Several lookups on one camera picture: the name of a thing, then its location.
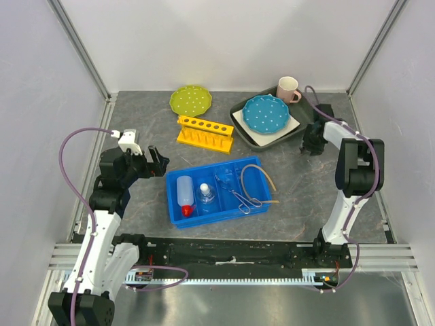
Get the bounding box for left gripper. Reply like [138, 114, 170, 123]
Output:
[120, 145, 169, 187]

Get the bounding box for dark green tray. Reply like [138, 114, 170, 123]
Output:
[230, 86, 313, 151]

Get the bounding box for wash bottle red cap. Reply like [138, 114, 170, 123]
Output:
[176, 175, 195, 217]

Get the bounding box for glass flask white stopper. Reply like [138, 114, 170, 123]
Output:
[197, 183, 215, 204]

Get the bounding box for yellow rubber tube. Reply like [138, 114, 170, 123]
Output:
[240, 164, 280, 204]

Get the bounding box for metal crucible tongs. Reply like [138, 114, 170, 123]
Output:
[214, 174, 262, 215]

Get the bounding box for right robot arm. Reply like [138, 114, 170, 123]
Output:
[300, 104, 385, 268]

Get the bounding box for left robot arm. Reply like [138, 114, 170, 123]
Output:
[48, 145, 169, 325]

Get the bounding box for yellow test tube rack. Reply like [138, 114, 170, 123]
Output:
[177, 115, 234, 154]

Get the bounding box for white square plate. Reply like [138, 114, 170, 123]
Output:
[232, 105, 300, 147]

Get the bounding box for blue dotted plate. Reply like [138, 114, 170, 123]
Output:
[242, 95, 291, 134]

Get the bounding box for pink mug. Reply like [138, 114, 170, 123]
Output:
[276, 76, 302, 104]

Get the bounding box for green dotted plate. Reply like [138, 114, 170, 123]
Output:
[169, 85, 212, 117]

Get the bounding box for blue plastic organizer tray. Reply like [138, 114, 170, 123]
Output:
[166, 156, 272, 229]

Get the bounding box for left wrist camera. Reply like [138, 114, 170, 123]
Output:
[111, 129, 143, 156]

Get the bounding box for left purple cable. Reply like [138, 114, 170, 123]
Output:
[58, 127, 190, 326]

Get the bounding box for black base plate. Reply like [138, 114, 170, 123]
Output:
[112, 234, 353, 269]

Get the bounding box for cable duct rail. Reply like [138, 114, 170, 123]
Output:
[122, 270, 337, 287]

